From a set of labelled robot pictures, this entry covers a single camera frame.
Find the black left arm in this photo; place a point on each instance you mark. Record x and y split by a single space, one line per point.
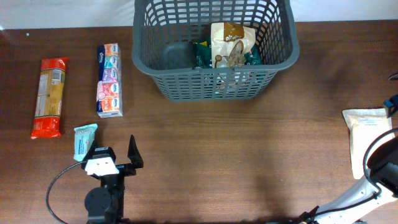
105 204

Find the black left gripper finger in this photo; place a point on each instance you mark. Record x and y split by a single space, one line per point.
134 155
89 154

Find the red orange pasta package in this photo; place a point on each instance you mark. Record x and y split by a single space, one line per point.
48 107

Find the beige kraft paper pouch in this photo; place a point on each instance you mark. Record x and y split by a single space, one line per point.
364 125

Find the light teal wipes packet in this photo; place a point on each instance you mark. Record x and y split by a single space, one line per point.
84 137

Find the colourful tissue pack bundle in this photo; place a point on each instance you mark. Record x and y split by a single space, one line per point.
109 87

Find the green instant coffee bag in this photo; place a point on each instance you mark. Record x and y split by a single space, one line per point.
202 50

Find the brown chocolate snack pouch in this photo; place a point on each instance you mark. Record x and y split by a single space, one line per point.
229 43

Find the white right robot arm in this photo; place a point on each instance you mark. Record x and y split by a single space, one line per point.
373 151

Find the grey plastic lattice basket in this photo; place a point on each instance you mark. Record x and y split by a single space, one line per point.
165 32

